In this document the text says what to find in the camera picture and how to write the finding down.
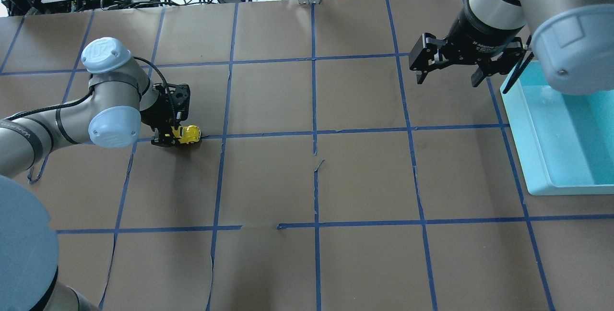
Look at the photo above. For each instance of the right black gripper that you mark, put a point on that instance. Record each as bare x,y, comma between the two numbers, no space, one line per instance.
481,38

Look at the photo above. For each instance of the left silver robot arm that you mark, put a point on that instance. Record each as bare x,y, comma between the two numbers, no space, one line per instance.
123,93

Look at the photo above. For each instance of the turquoise plastic bin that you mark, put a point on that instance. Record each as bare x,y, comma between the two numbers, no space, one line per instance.
565,143

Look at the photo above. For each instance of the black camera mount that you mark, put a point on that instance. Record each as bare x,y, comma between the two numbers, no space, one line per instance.
178,97

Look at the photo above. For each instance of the yellow beetle toy car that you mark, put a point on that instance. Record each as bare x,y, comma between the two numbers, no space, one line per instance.
182,135

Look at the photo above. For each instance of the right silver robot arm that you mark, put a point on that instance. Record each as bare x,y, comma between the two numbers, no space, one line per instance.
571,39

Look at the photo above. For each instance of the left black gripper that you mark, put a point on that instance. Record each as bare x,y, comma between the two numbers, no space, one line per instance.
152,115

